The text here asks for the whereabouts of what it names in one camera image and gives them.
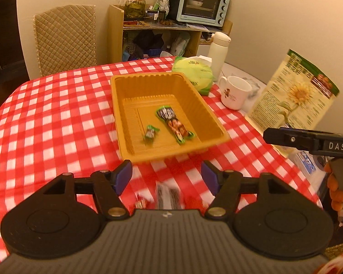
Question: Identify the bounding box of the long green snack packet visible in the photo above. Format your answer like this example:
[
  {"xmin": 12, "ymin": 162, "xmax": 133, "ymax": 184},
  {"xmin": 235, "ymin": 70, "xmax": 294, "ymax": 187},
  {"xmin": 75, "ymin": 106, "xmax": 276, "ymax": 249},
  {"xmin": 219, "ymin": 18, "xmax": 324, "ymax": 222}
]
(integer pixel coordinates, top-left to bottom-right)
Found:
[{"xmin": 155, "ymin": 105, "xmax": 195, "ymax": 145}]

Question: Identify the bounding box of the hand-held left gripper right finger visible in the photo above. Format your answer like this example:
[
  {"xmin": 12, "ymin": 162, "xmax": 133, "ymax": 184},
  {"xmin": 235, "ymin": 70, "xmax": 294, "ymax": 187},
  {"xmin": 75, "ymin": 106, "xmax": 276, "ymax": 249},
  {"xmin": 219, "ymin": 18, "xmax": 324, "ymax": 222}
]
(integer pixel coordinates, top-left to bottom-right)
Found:
[{"xmin": 201, "ymin": 161, "xmax": 295, "ymax": 220}]

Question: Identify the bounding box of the red checked tablecloth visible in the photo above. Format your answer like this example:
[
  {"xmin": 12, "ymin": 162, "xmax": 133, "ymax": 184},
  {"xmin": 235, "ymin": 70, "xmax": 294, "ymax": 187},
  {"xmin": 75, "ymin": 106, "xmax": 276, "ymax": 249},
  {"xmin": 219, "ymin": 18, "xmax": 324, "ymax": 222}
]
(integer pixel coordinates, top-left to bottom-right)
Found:
[{"xmin": 0, "ymin": 56, "xmax": 323, "ymax": 266}]

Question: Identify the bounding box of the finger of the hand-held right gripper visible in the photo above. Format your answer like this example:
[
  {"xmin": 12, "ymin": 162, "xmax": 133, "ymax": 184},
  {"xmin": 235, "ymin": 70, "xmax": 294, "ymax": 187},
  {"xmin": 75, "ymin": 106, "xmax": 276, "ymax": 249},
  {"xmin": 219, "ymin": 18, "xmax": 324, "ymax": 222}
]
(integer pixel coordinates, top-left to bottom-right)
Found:
[{"xmin": 263, "ymin": 127, "xmax": 323, "ymax": 153}]

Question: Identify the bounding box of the small green candy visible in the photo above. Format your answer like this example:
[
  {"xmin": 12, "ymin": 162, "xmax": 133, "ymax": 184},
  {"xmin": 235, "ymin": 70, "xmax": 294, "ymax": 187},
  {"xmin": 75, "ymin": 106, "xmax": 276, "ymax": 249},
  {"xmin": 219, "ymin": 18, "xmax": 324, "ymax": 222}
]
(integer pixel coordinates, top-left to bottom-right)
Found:
[{"xmin": 143, "ymin": 124, "xmax": 161, "ymax": 142}]

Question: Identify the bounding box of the white thermos bottle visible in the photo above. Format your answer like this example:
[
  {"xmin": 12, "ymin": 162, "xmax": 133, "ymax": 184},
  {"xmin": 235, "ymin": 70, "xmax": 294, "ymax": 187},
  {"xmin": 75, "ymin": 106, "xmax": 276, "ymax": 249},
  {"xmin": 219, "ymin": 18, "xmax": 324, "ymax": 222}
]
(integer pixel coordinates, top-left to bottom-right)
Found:
[{"xmin": 207, "ymin": 31, "xmax": 231, "ymax": 82}]

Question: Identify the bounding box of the crumpled white plastic wrap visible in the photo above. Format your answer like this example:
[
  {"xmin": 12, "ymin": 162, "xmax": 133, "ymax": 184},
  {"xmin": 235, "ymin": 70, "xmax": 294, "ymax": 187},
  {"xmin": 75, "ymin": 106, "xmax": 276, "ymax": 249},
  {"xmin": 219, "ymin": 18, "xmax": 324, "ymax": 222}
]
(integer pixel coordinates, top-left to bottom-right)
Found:
[{"xmin": 241, "ymin": 76, "xmax": 267, "ymax": 99}]

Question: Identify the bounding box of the light blue toaster oven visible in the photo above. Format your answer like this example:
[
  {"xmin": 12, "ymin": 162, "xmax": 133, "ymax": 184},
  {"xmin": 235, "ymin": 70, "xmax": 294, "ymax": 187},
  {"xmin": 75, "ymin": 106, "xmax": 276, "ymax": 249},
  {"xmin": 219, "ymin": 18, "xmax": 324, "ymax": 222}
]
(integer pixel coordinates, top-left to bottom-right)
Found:
[{"xmin": 176, "ymin": 0, "xmax": 231, "ymax": 28}]

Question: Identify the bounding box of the dark wooden door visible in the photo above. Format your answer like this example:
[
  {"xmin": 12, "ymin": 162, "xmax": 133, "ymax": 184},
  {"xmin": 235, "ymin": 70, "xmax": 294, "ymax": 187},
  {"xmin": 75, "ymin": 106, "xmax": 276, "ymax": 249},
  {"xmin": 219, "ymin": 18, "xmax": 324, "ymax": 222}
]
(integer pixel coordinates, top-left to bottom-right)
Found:
[{"xmin": 0, "ymin": 0, "xmax": 30, "ymax": 90}]

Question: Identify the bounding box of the glass jar with orange lid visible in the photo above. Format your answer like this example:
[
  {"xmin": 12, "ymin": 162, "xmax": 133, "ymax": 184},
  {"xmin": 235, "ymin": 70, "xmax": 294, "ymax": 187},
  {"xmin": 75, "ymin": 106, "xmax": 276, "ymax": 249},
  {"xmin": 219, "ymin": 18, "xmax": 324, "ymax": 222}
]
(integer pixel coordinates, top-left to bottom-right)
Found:
[{"xmin": 125, "ymin": 0, "xmax": 146, "ymax": 20}]

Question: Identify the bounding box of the black striped snack packet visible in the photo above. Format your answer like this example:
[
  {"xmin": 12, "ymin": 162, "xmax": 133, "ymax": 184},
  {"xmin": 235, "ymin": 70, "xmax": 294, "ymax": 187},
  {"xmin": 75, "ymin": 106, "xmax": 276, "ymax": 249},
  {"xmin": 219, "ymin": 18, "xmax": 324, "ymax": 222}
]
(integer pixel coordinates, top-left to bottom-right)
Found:
[{"xmin": 155, "ymin": 182, "xmax": 182, "ymax": 209}]

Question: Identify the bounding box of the green foil bag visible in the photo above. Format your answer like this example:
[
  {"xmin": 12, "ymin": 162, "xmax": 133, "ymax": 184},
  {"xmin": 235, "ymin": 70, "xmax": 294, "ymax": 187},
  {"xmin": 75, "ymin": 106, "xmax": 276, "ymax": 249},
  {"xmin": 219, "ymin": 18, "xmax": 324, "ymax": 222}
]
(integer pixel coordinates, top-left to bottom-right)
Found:
[{"xmin": 156, "ymin": 0, "xmax": 171, "ymax": 19}]

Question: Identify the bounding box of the person's right hand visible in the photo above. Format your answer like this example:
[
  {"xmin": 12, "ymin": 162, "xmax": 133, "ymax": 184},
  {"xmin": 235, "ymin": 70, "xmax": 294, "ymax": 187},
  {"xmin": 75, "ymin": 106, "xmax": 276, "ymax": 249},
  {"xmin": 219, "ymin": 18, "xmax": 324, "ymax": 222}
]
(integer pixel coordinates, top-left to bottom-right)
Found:
[{"xmin": 324, "ymin": 160, "xmax": 343, "ymax": 211}]

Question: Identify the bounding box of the green plastic bag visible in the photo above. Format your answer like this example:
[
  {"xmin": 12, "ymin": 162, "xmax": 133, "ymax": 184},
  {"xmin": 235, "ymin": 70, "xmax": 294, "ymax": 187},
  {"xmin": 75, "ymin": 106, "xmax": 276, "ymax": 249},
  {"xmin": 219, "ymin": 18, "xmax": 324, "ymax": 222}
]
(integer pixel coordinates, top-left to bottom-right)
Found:
[{"xmin": 171, "ymin": 55, "xmax": 215, "ymax": 96}]

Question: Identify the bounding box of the white mug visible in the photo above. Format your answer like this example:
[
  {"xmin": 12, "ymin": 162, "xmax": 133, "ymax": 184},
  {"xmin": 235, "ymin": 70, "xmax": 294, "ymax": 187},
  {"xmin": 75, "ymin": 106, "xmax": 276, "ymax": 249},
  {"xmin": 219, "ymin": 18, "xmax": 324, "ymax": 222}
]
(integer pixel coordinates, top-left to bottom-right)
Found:
[{"xmin": 218, "ymin": 76, "xmax": 252, "ymax": 111}]

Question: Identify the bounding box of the white plastic bag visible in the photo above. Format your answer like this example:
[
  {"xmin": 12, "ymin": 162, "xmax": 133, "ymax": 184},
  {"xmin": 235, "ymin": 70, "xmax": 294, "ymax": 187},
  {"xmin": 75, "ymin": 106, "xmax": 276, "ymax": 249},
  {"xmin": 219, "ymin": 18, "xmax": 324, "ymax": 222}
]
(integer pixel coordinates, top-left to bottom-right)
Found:
[{"xmin": 170, "ymin": 32, "xmax": 191, "ymax": 57}]

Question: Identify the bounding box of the quilted chair back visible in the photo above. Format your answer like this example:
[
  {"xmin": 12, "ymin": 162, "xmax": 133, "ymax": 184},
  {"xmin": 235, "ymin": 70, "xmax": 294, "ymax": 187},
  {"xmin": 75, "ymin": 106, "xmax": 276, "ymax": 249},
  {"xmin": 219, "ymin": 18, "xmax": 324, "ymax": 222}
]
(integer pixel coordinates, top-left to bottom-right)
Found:
[{"xmin": 33, "ymin": 5, "xmax": 98, "ymax": 77}]

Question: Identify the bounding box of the sunflower seed bag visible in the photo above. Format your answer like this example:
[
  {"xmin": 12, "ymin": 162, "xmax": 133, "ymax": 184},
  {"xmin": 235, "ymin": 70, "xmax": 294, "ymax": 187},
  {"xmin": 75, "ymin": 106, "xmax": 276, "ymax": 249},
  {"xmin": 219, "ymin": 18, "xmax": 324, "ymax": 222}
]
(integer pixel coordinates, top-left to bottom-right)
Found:
[{"xmin": 245, "ymin": 48, "xmax": 340, "ymax": 158}]

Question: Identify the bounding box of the wooden shelf unit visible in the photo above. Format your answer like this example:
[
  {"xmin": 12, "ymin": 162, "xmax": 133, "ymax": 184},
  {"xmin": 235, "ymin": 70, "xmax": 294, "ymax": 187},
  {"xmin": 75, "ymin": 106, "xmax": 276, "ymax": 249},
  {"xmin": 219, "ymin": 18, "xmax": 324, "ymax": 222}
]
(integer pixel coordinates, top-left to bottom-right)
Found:
[{"xmin": 107, "ymin": 4, "xmax": 233, "ymax": 63}]

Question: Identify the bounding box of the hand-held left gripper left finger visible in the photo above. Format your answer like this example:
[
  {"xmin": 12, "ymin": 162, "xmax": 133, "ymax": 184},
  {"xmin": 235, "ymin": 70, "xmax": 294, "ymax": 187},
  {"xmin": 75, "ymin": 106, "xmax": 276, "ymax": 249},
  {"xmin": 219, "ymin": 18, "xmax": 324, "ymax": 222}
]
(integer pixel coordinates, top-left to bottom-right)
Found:
[{"xmin": 41, "ymin": 160, "xmax": 133, "ymax": 220}]

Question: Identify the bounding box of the orange plastic tray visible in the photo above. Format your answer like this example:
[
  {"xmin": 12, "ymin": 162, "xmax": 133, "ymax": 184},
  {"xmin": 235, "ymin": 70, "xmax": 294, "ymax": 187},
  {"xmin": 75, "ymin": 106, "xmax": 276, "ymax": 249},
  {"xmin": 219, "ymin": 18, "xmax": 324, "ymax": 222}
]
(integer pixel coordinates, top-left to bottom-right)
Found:
[{"xmin": 110, "ymin": 72, "xmax": 231, "ymax": 165}]

